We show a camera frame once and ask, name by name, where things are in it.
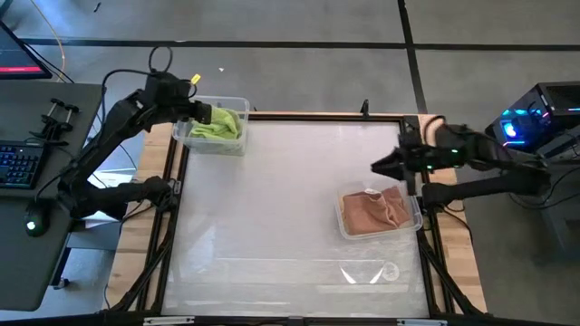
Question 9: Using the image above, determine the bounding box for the black desk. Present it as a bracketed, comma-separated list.
[0, 81, 104, 313]

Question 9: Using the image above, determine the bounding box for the peach orange towel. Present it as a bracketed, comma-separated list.
[341, 188, 401, 237]

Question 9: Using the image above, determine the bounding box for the black bar clamp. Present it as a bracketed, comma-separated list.
[29, 96, 82, 147]

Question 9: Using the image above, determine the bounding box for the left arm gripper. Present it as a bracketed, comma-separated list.
[170, 96, 214, 127]

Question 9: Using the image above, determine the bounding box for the black cable loop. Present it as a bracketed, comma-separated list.
[147, 44, 175, 74]

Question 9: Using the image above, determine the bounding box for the black table frame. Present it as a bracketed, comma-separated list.
[106, 110, 489, 326]

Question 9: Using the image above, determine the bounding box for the desktop computer with coloured lights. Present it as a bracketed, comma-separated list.
[483, 81, 580, 158]

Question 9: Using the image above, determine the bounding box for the lime green terry towel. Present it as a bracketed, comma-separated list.
[187, 106, 245, 142]

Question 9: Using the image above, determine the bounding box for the small clear plastic bin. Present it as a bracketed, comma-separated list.
[171, 94, 251, 158]

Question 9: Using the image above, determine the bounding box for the yellow cable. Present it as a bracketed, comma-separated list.
[29, 0, 67, 83]

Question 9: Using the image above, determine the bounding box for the backlit black keyboard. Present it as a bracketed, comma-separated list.
[0, 140, 45, 190]

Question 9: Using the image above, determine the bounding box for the large clear plastic bin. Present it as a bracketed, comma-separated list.
[334, 179, 425, 242]

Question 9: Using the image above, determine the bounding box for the dark computer monitor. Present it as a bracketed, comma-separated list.
[0, 20, 53, 82]

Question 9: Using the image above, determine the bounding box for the black computer mouse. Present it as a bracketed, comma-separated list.
[24, 206, 50, 238]

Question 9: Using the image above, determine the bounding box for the white bracket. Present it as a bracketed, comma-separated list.
[142, 316, 197, 326]
[397, 318, 449, 326]

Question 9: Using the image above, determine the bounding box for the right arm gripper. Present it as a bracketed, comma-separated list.
[370, 142, 435, 182]

